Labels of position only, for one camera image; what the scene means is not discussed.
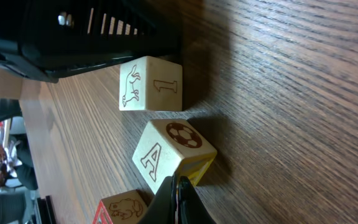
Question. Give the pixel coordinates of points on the white block blue side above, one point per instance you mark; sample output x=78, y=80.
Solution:
x=150, y=84

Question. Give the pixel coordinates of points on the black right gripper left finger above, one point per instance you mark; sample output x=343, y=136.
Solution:
x=163, y=207

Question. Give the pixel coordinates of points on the grey background chair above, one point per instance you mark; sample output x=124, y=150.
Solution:
x=16, y=207

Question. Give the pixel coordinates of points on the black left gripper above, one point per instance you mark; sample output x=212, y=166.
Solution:
x=46, y=40

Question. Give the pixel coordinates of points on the letter A wooden block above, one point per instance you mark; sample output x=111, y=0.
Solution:
x=172, y=146

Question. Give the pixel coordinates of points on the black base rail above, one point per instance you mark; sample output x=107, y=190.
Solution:
x=44, y=212

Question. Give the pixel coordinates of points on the animal picture red block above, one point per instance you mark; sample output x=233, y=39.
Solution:
x=125, y=208

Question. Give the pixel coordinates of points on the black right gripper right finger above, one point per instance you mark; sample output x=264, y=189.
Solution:
x=190, y=207

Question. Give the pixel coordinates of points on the seated person in background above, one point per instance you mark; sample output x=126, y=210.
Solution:
x=16, y=162

